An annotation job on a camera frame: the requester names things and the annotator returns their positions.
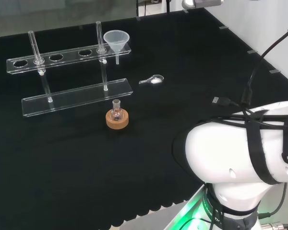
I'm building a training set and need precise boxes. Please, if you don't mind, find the translucent plastic funnel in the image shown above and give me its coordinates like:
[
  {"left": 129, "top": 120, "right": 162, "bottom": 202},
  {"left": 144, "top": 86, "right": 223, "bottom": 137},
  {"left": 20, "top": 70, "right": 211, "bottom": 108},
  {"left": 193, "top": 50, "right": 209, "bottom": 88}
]
[{"left": 103, "top": 30, "right": 131, "bottom": 65}]

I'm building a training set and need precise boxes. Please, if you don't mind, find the glass weighing funnel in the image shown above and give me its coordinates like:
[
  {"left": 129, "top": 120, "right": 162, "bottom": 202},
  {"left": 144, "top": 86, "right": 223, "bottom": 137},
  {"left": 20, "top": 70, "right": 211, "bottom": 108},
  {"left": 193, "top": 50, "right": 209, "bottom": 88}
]
[{"left": 138, "top": 74, "right": 165, "bottom": 85}]

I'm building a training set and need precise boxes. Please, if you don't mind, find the clear acrylic funnel stand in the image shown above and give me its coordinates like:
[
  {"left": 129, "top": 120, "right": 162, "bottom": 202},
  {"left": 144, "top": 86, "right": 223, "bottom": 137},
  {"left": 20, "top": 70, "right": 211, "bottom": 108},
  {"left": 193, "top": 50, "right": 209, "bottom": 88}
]
[{"left": 6, "top": 21, "right": 134, "bottom": 118}]

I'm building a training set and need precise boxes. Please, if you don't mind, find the small round-bottom glass flask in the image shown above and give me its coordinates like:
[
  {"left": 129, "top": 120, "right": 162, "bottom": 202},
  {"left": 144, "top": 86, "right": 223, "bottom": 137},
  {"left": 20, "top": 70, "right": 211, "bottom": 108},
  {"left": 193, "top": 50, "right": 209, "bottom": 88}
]
[{"left": 110, "top": 99, "right": 124, "bottom": 122}]

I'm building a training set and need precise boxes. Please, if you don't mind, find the black table cloth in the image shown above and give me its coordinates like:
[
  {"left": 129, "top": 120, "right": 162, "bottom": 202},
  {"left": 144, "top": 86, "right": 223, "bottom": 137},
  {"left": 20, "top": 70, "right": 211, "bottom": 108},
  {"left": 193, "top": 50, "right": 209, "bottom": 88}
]
[{"left": 0, "top": 7, "right": 288, "bottom": 226}]

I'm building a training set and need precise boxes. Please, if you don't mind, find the black usb connector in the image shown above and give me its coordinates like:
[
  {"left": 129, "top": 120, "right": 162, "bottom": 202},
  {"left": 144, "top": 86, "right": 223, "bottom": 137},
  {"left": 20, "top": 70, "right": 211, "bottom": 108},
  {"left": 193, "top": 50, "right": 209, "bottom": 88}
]
[{"left": 212, "top": 96, "right": 240, "bottom": 107}]

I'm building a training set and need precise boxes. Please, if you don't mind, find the cork ring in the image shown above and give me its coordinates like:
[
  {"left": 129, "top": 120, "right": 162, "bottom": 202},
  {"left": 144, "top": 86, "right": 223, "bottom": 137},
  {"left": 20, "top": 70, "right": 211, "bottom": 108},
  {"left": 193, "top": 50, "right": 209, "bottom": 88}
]
[{"left": 105, "top": 109, "right": 130, "bottom": 130}]

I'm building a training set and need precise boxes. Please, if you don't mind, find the black cable with plug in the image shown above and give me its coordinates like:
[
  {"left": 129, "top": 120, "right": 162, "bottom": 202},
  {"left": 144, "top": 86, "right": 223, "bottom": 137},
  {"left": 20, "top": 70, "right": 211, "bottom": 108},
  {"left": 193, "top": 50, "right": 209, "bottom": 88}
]
[{"left": 240, "top": 20, "right": 288, "bottom": 107}]

